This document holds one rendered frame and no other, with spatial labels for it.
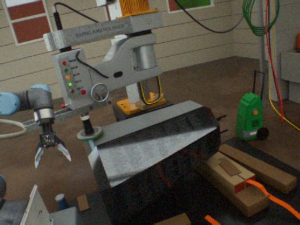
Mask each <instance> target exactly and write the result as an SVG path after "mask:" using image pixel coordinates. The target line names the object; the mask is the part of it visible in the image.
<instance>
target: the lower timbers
mask: <svg viewBox="0 0 300 225"><path fill-rule="evenodd" d="M219 152H220V153H221V154H223V155H225V156H226V157H228V158H229V159H231V160H233V161H234V162H236V163H238V164H239V165H241V166H242V167H244V168H246V169H248V170H249V171H250V172H252V173H254V174H255V178H257V179H259V180H261V181H263V182H265V183H266V184H268V185H270V186H272V187H273V188H276V189H278V190H279V191H281V192H283V193H285V194H287V193H288V192H289V191H291V190H292V189H293V188H295V187H296V181H297V178H296V177H295V176H292V175H290V174H288V173H286V172H284V171H281V170H280V169H277V168H276V167H273V166H272V165H269V164H268V163H265V162H263V161H261V160H259V159H256V158H255V157H252V156H250V155H247V154H246V153H245V152H241V151H240V150H238V149H235V148H233V147H231V146H230V145H226V144H224V145H221V146H219ZM196 170H197V171H198V172H199V173H200V174H201V175H202V176H203V177H204V178H205V179H207V180H208V181H209V182H210V183H211V184H212V185H213V186H214V187H215V188H216V189H217V190H218V191H220V192H221V193H222V194H223V195H224V196H225V197H226V198H228V200H229V201H230V202H232V203H233V204H234V205H235V206H236V207H237V208H238V209H240V211H242V213H244V214H245V215H246V216H247V217H250V216H252V215H254V214H256V213H257V212H259V211H261V210H262V209H264V208H266V207H268V206H269V204H270V199H269V198H268V197H269V196H270V195H269V194H267V195H265V194H264V192H263V191H262V190H261V189H260V188H259V187H258V186H255V185H251V186H249V187H248V188H244V190H242V191H240V192H238V193H236V194H234V193H232V192H231V191H230V190H229V189H228V188H226V187H225V186H224V185H223V184H221V183H220V182H219V181H218V180H217V179H215V178H214V177H213V176H212V175H210V173H208V172H207V171H206V170H204V169H203V168H202V167H201V166H199V167H198V168H197V169H196Z"/></svg>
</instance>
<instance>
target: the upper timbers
mask: <svg viewBox="0 0 300 225"><path fill-rule="evenodd" d="M213 157H215V158H216V159H220V158H224V157H225V158H227V159H228V160H229V161H230V162H231V163H232V164H233V165H234V166H236V168H238V170H240V171H241V173H239V174H236V175H234V176H230V175H229V174H228V173H227V172H226V171H225V170H224V169H223V168H222V167H221V166H220V165H217V166H215V167H214V168H211V167H209V166H207V165H206V164H205V163H204V164H202V165H201V167H202V168H203V169H204V170H206V171H207V172H208V173H210V175H212V176H213V177H214V178H215V179H217V180H218V181H219V182H220V183H221V184H223V185H224V186H225V187H226V188H228V189H229V190H230V191H231V192H232V193H234V194H236V193H238V192H240V191H242V190H244V188H248V187H249V186H251V185H252V184H250V183H247V182H245V181H247V180H253V181H255V174H254V173H252V172H250V171H249V170H248V169H246V168H244V167H242V166H241V165H239V164H238V163H236V162H234V161H233V160H231V159H229V158H228V157H226V156H225V155H223V154H221V153H220V152H217V153H215V155H213Z"/></svg>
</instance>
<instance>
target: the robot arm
mask: <svg viewBox="0 0 300 225"><path fill-rule="evenodd" d="M25 110H34V115H35V122H37V123H38V125H39V126H42V132H43V134H39V138H40V142H39V143H38V144H37V146H36V155H35V166H36V168H37V167H38V165H39V162H40V160H41V157H42V155H43V154H44V150H43V147H44V148H47V149H48V147H51V146H52V147H54V146H56V145H58V150H59V151H60V152H62V153H63V155H65V156H66V157H67V159H68V160H69V161H71V157H70V154H69V153H68V151H67V148H66V146H65V144H64V142H63V141H62V140H61V139H59V137H57V136H56V132H53V128H52V126H51V125H52V124H54V120H55V113H56V112H55V111H54V107H53V99H52V93H51V89H50V87H49V86H47V85H45V84H44V85H42V84H37V85H35V86H32V87H31V88H30V90H24V91H17V92H8V91H2V92H0V115H2V116H10V115H13V114H14V113H17V112H19V111H25ZM6 189H7V185H6V179H5V178H4V177H3V176H2V175H1V174H0V225H19V222H20V220H21V218H22V216H23V212H24V210H25V208H26V205H27V201H25V200H6V199H3V198H4V196H5V193H6Z"/></svg>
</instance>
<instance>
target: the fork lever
mask: <svg viewBox="0 0 300 225"><path fill-rule="evenodd" d="M103 106H106V102H105V101H104V102H102V103H94V104H91V105H87V106H85V107H83V108H80V109H78V110H71V109H70V108H66V109H64V110H60V111H57V112H56V113H55V120H54V123H58V122H60V121H63V120H67V119H69V118H71V117H76V116H78V115H80V114H83V113H87V112H89V111H92V110H95V109H98V108H101V107H103ZM22 124H23V125H26V126H24V127H25V128H27V129H28V132H31V131H35V130H37V129H41V128H42V126H39V125H38V123H37V122H35V120H30V121H27V122H23V123H22ZM28 132H27V133H28Z"/></svg>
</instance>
